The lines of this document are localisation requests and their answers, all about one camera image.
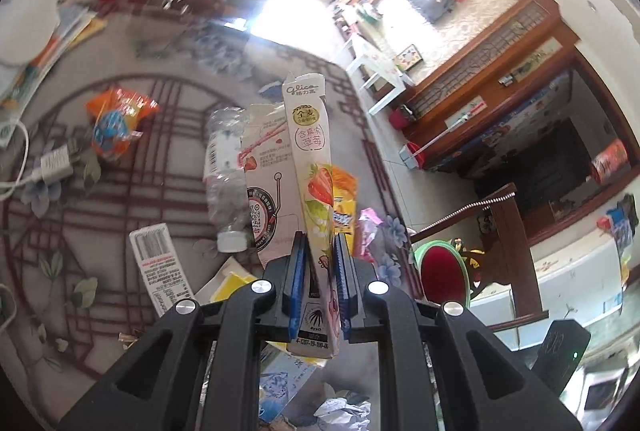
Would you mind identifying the stack of books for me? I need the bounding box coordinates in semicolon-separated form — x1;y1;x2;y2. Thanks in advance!
1;1;107;112

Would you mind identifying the wooden chair near bin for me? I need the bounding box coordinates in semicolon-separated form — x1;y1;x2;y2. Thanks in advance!
410;183;549;333

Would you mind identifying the white low table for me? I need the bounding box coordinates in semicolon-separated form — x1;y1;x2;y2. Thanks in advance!
345;33;416;116

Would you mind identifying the orange snack bag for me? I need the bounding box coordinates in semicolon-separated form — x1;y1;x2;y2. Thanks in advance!
86;87;160;160

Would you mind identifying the white power adapter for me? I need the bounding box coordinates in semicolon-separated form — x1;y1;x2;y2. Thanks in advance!
32;145;74;185

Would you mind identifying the white barcode label box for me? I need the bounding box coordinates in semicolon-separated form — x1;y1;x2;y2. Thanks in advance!
129;223;193;317

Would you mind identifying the yellow iced tea carton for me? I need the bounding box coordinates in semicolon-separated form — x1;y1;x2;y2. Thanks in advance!
332;165;358;253

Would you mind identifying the small red bin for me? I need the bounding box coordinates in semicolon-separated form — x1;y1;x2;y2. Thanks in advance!
388;104;416;131

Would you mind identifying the newspaper ball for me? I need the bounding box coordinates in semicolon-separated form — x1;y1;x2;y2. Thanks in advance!
314;391;372;431

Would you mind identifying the pink plastic wrapper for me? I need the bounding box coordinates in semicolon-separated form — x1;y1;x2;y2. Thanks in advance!
355;208;383;265

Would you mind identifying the clear plastic water bottle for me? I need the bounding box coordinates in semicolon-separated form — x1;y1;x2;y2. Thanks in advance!
203;107;250;255

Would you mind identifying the broom with dustpan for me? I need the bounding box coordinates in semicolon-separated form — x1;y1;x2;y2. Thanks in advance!
398;106;485;170

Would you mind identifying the green red trash bin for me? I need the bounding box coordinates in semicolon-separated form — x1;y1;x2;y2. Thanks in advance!
414;240;480;307

